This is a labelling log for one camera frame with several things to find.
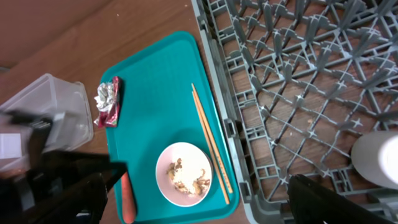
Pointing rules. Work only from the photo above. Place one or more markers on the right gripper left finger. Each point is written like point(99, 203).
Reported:
point(65, 187)

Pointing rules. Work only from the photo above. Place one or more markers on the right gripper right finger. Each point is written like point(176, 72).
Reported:
point(311, 203)

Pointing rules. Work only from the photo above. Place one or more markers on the white paper cup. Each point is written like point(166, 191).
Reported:
point(374, 156)

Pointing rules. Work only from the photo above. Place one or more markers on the white bowl with food scraps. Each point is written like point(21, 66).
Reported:
point(184, 174)

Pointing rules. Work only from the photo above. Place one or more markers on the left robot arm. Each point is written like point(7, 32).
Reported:
point(39, 128)

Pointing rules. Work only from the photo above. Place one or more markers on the grey dishwasher rack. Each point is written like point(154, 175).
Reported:
point(297, 83)

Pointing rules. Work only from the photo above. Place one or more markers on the orange carrot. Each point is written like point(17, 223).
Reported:
point(128, 204)

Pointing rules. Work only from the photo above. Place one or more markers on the clear plastic storage bin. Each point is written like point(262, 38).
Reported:
point(50, 112)

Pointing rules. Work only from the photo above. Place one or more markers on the crumpled red foil wrapper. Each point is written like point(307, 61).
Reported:
point(108, 103)

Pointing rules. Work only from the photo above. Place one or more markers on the right wooden chopstick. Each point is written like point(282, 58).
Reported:
point(214, 148)

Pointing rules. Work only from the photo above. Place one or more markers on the wooden chopstick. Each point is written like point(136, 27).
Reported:
point(214, 148)
point(210, 149)

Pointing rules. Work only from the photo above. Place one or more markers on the teal serving tray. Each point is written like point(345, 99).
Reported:
point(157, 110)

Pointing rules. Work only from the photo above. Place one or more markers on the left wooden chopstick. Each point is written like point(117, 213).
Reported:
point(210, 149)

